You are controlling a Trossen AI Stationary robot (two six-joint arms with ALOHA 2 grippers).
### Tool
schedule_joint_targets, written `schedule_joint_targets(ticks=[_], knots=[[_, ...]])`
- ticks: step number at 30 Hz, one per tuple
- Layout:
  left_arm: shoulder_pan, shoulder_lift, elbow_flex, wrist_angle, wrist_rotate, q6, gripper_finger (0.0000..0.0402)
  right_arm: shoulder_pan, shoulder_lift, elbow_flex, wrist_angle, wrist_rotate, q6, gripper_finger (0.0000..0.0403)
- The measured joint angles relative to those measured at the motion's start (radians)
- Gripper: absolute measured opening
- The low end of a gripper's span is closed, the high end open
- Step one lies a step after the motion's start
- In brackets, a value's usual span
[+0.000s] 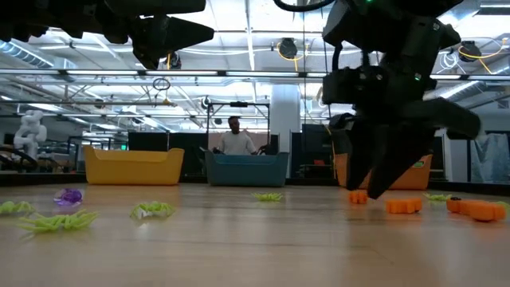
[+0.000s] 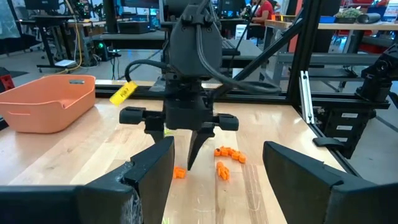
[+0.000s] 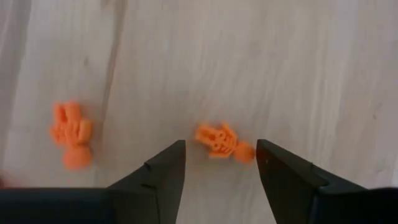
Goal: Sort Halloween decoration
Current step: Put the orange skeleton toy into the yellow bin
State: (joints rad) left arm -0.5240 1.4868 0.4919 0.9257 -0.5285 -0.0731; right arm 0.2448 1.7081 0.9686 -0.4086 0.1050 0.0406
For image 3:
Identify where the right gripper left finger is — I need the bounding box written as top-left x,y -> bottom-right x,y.
107,139 -> 187,224

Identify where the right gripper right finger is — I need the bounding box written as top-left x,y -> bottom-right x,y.
256,139 -> 368,224

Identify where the orange plastic pumpkin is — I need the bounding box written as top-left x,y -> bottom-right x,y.
195,121 -> 256,165
49,101 -> 93,170

